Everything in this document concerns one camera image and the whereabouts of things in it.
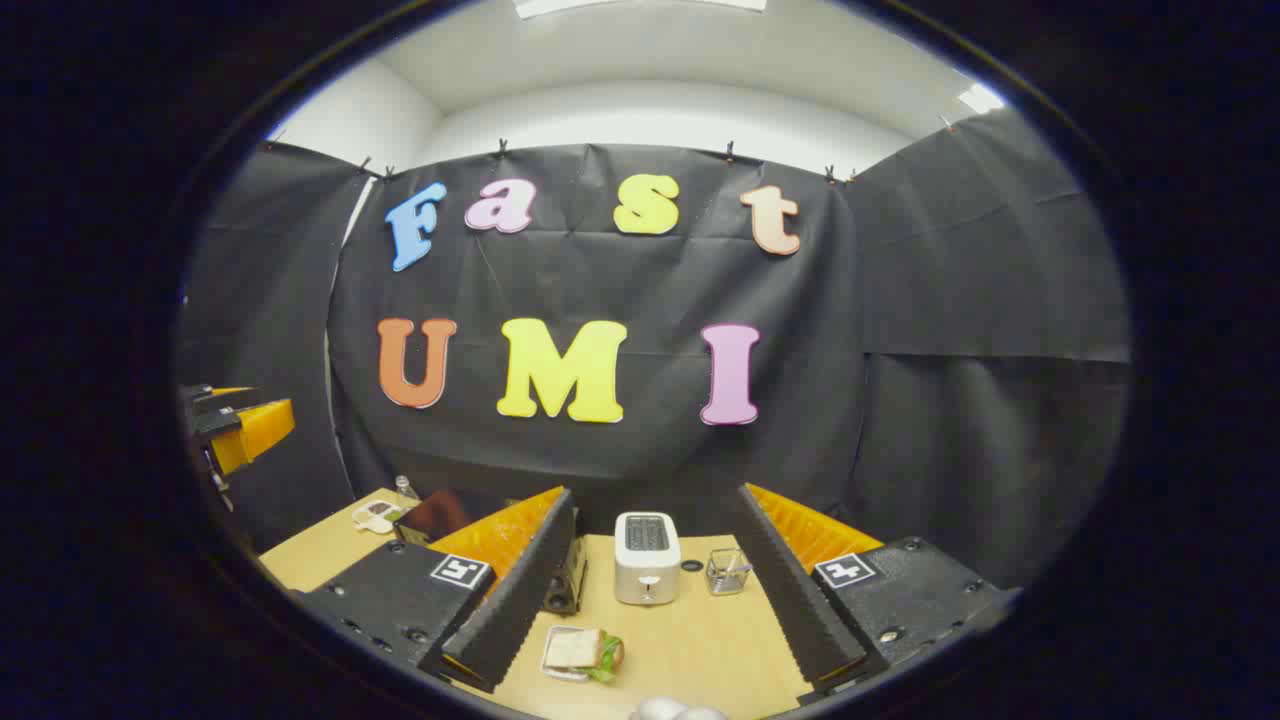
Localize white toaster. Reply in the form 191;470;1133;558
613;511;683;607

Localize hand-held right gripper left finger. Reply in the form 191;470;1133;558
295;486;579;694

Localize white square dish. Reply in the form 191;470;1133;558
541;625;603;684

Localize long ceiling light panel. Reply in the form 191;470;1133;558
515;0;766;19

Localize lettuce sandwich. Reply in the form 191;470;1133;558
545;628;627;685

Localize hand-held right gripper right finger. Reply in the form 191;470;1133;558
735;483;1023;706

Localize wire mesh basket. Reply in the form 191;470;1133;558
706;547;753;597

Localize black electric oven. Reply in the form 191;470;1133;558
393;488;589;617

